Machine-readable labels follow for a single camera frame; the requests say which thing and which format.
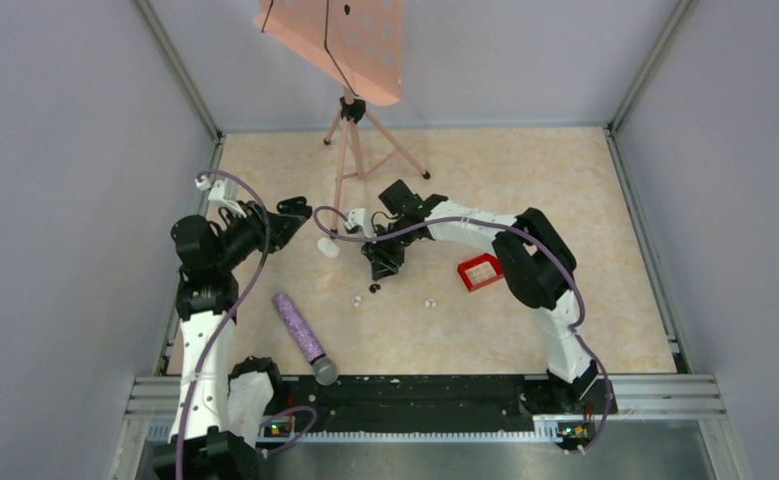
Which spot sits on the purple glitter microphone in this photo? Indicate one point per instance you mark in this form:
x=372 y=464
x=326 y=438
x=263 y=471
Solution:
x=325 y=370

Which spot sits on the red plastic block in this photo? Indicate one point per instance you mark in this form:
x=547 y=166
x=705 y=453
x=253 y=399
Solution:
x=479 y=272

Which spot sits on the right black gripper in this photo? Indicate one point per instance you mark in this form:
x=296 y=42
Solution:
x=383 y=263

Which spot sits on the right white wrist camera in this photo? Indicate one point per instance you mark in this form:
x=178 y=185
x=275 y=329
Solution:
x=358 y=221

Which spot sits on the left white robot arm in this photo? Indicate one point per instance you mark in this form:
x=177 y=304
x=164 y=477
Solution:
x=221 y=407

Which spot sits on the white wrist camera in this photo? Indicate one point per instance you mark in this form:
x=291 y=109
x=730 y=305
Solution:
x=358 y=221
x=221 y=193

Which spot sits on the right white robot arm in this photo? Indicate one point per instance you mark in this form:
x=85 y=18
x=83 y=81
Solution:
x=535 y=262

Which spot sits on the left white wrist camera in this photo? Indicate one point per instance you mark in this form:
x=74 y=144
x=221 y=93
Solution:
x=221 y=193

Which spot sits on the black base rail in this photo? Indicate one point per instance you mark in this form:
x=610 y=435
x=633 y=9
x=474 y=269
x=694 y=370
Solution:
x=443 y=404

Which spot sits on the pink music stand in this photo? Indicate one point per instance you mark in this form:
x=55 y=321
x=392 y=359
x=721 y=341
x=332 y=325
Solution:
x=359 y=44

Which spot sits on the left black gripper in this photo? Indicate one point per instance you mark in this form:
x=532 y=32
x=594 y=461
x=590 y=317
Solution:
x=283 y=226

